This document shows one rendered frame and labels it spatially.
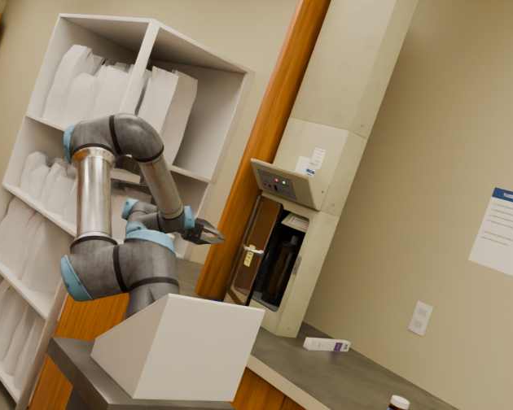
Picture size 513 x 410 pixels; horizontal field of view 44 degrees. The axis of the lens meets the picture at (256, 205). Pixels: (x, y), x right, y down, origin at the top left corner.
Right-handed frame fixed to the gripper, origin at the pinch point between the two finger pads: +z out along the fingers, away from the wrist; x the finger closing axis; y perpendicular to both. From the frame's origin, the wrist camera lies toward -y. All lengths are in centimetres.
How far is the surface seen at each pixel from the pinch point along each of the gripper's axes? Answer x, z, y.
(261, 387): -33, 17, 43
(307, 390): -26, 24, 59
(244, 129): 46, 18, -109
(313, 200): 23.6, 24.3, 9.0
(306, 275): -2.4, 33.1, 5.0
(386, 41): 85, 31, 6
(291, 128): 47, 16, -18
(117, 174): 3, -36, -96
